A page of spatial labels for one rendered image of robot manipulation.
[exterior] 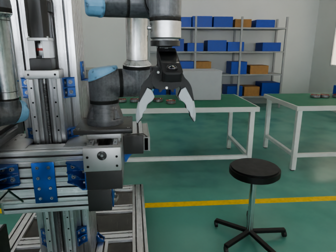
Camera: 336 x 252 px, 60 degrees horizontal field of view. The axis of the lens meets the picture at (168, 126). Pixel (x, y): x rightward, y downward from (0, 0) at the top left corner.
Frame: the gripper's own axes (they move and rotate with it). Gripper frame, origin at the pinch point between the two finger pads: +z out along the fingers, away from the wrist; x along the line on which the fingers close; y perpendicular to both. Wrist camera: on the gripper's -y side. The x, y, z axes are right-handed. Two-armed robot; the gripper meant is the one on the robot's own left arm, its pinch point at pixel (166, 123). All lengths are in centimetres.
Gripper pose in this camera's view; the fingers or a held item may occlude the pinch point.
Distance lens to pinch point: 73.1
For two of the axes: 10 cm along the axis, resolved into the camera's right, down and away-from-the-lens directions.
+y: -1.2, -2.5, 9.6
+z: 0.0, 9.7, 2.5
